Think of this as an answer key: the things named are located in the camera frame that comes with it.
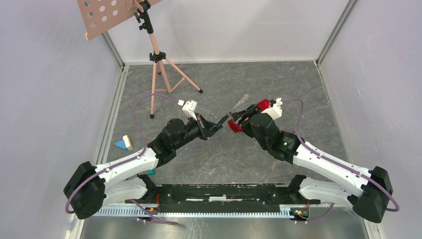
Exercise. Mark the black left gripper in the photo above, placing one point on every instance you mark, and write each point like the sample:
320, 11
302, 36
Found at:
206, 128

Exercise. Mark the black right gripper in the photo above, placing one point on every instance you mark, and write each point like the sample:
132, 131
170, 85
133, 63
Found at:
239, 116

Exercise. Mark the red cloth napkin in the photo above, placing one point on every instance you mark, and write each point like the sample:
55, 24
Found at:
240, 120

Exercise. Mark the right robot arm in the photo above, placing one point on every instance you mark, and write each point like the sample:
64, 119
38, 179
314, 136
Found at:
366, 191

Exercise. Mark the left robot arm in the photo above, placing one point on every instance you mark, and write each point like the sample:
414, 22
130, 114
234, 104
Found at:
93, 186

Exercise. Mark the blue and cream block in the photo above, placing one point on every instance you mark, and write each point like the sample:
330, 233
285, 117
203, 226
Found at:
124, 143

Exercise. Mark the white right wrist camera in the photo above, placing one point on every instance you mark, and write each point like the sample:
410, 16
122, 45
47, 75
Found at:
274, 109

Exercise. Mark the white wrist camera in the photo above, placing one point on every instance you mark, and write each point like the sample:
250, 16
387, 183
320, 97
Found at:
188, 108
274, 109

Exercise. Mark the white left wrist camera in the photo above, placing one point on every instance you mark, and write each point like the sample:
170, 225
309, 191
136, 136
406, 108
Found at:
188, 108

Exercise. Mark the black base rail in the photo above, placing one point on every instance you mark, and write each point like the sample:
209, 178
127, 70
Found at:
223, 198

